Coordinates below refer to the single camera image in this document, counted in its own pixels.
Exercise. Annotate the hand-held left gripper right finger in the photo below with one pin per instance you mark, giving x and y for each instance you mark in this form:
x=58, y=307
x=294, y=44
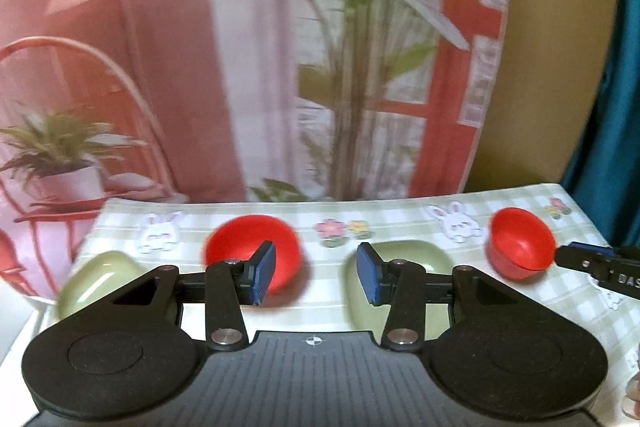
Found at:
x=367, y=277

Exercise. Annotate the red plastic bowl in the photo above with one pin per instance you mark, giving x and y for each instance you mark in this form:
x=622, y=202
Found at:
x=235, y=242
x=520, y=237

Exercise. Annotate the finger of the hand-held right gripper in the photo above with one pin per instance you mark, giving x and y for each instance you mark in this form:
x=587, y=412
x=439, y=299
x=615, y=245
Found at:
x=575, y=259
x=595, y=247

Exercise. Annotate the pale green plate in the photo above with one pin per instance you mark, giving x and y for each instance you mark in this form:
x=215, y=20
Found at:
x=95, y=277
x=420, y=254

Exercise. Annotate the green checkered tablecloth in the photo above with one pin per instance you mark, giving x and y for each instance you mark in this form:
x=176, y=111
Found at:
x=400, y=217

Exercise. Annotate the printed backdrop cloth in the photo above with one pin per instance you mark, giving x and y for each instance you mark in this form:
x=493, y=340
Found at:
x=200, y=57

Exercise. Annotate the teal curtain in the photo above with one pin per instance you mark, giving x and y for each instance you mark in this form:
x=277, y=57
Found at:
x=615, y=107

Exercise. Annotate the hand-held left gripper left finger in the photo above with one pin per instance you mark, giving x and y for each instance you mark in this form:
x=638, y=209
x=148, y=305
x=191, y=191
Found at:
x=263, y=274

